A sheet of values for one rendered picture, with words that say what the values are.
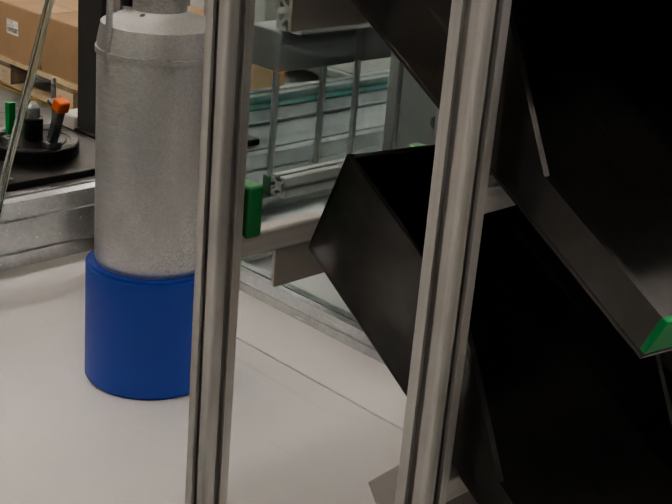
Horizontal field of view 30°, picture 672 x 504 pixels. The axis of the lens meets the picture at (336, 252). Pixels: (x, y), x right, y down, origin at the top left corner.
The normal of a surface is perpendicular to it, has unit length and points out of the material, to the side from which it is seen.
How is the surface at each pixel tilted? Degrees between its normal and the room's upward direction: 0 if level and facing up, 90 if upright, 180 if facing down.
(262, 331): 0
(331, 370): 0
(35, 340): 0
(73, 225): 90
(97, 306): 90
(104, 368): 90
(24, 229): 90
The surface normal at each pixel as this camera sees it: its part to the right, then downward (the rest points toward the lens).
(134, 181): -0.16, 0.35
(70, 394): 0.08, -0.93
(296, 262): 0.70, 0.31
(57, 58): -0.72, 0.21
